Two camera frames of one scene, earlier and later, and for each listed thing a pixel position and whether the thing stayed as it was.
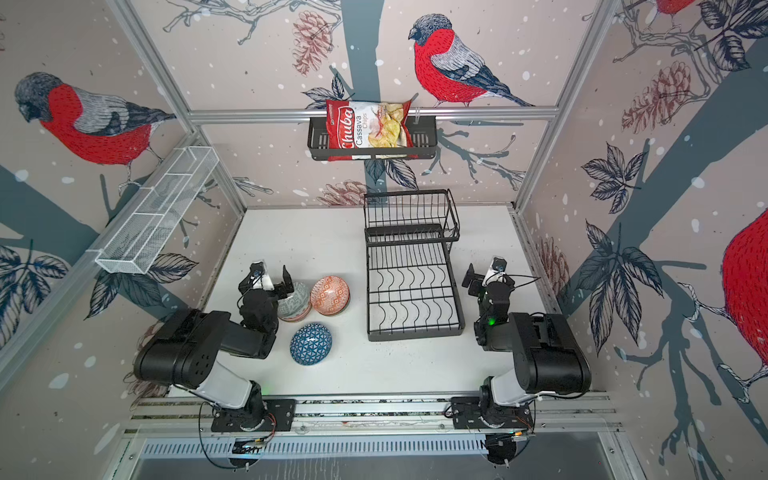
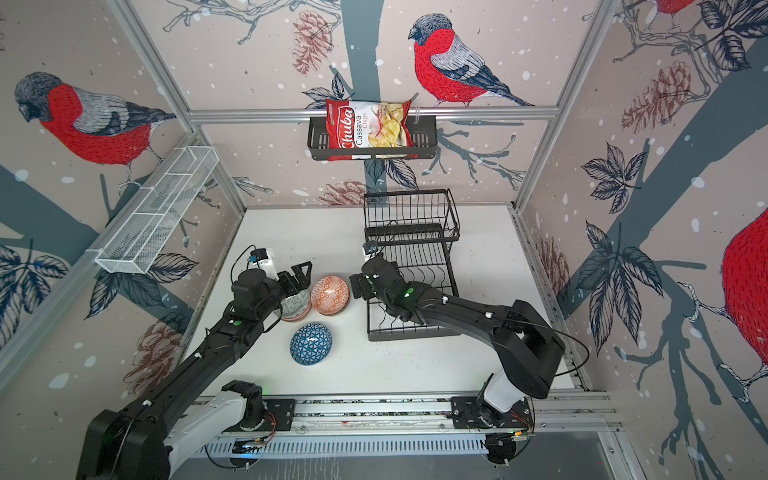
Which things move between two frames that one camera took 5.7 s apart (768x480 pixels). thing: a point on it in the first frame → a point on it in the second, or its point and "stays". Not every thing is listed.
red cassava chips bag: x=353 y=124 stays
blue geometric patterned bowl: x=311 y=344 stays
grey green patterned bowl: x=297 y=306 stays
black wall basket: x=424 y=144 stays
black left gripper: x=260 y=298 → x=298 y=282
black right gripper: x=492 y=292 → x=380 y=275
